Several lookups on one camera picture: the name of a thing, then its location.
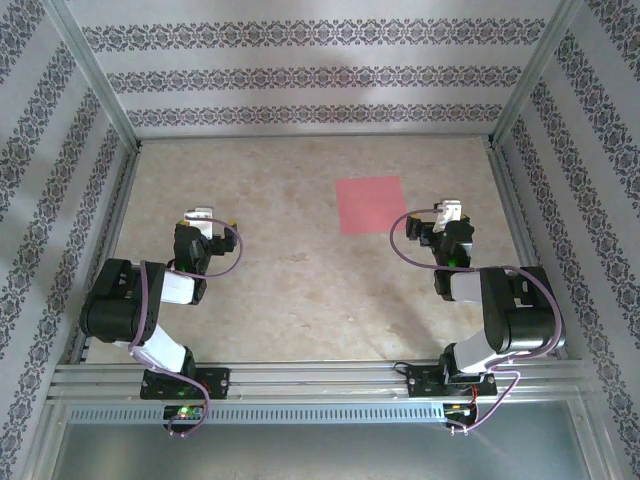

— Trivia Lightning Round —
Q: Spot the red square cloth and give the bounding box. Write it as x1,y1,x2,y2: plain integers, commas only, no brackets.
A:
335,175,407,235

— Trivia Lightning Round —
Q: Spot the grey metal sheet panel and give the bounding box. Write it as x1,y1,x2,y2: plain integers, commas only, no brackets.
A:
29,399,614,480

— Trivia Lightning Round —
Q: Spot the controller board with green light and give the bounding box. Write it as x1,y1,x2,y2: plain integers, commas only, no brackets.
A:
163,404,206,422

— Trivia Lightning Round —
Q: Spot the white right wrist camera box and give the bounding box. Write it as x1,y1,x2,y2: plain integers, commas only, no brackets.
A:
432,198,464,234

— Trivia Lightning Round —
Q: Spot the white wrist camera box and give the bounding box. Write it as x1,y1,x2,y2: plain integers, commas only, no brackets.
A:
432,198,464,234
182,205,216,237

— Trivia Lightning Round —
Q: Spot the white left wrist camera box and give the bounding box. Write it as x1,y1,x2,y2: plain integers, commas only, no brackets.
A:
182,205,216,237

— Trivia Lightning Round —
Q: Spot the aluminium table side rail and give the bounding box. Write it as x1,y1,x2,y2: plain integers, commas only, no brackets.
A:
485,142,569,361
69,144,142,366

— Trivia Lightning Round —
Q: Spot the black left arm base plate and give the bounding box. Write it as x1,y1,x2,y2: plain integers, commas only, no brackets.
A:
139,367,232,401

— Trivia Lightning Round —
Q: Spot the thin aluminium wall rail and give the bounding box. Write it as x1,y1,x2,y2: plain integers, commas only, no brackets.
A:
135,130,496,146

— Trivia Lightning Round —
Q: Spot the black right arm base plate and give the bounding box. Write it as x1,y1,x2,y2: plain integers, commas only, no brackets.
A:
405,364,499,400

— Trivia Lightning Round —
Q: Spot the aluminium frame post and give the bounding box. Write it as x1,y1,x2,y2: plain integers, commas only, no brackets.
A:
42,0,140,149
491,0,586,149

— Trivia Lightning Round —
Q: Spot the grey slotted cable duct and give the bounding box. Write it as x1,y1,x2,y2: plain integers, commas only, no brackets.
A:
67,403,446,426

